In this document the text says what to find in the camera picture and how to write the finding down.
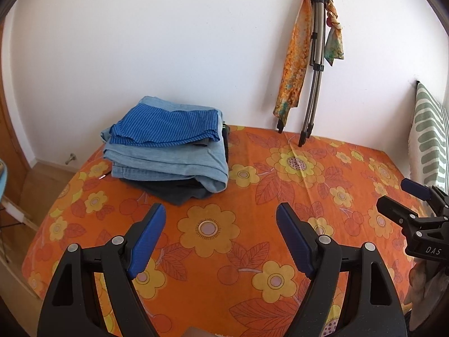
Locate wooden door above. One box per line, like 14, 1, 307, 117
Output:
0, 21, 39, 234

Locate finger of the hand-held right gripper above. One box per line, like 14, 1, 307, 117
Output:
401, 178, 449, 219
376, 196, 423, 233

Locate orange floral bedspread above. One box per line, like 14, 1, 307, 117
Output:
21, 124, 436, 337

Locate blue chair with wooden legs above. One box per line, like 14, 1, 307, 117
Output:
0, 160, 40, 264

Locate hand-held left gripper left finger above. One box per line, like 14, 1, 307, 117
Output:
37, 203, 167, 337

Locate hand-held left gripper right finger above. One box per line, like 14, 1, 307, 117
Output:
276, 203, 409, 337

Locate green striped pillow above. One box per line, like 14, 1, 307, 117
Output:
407, 81, 449, 191

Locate person's right hand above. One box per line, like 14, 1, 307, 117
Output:
403, 260, 449, 331

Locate green patterned scarf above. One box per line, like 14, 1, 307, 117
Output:
323, 0, 346, 67

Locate blue striped shorts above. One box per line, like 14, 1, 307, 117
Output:
109, 103, 222, 148

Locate orange patterned scarf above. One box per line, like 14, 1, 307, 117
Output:
273, 0, 316, 129

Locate black pants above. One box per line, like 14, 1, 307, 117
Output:
99, 123, 232, 192

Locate light blue jeans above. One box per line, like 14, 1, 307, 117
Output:
101, 95, 229, 193

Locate grey tripod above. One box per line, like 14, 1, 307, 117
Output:
277, 0, 339, 148

